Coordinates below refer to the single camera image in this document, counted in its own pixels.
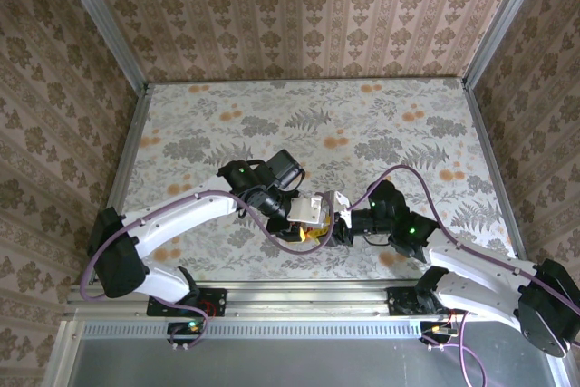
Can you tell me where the grey metal sheet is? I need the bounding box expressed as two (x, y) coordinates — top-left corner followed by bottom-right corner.
(43, 314), (573, 387)

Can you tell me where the small controller board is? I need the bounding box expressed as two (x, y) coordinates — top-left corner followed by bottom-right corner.
(420, 319), (459, 346)
(166, 319), (206, 346)

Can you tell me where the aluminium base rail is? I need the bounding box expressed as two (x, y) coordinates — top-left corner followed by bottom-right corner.
(65, 278), (459, 321)

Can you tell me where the grey slotted cable duct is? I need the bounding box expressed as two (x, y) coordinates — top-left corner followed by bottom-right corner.
(81, 314), (423, 339)

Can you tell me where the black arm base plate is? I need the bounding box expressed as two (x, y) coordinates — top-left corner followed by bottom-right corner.
(384, 285), (449, 316)
(145, 285), (228, 318)

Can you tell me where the aluminium table side rail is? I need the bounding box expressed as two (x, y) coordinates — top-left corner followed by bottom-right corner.
(461, 78), (530, 264)
(90, 82), (151, 289)

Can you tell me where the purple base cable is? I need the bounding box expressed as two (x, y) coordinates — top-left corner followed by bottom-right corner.
(425, 310), (489, 387)
(156, 298), (212, 353)

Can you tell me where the aluminium corner post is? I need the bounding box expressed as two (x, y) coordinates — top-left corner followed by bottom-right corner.
(460, 0), (547, 89)
(53, 0), (150, 89)

